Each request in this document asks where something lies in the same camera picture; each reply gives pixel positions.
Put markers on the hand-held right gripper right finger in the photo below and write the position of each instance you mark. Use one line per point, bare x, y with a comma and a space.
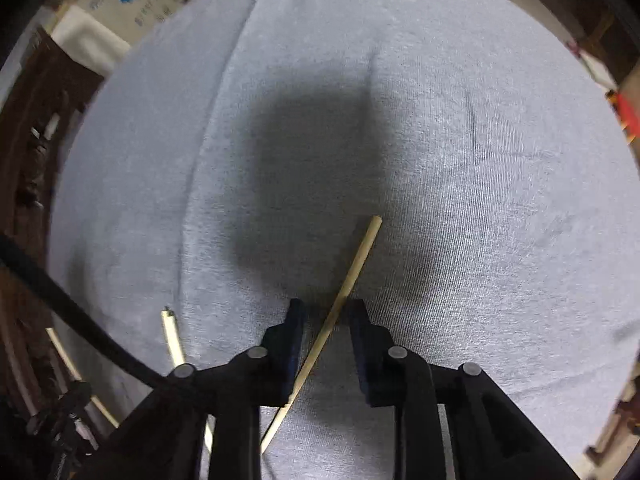
361, 355

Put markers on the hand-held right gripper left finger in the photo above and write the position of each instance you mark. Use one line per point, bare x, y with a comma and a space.
296, 340

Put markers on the wooden chopstick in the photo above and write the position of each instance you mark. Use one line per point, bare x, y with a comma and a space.
350, 275
172, 340

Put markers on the grey tablecloth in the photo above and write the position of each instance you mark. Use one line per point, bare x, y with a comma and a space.
450, 160

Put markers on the carved dark wooden table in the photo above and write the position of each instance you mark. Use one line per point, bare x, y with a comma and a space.
40, 110

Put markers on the red plastic stool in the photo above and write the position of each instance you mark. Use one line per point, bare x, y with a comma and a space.
625, 110

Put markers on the white stool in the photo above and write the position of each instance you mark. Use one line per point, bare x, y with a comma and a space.
597, 67

